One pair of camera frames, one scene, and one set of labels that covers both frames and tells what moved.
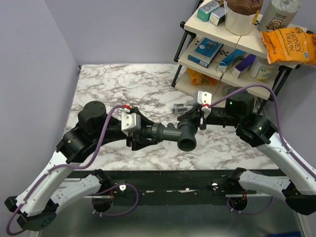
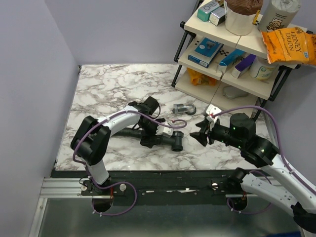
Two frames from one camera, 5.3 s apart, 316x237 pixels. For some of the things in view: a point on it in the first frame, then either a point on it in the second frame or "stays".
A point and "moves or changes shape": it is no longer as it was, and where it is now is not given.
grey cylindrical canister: [278, 14] stays
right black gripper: [194, 114] to [200, 137]
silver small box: [217, 17] stays
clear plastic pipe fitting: [180, 108] stays
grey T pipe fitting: [184, 134] moves or changes shape
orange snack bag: [198, 78] stays
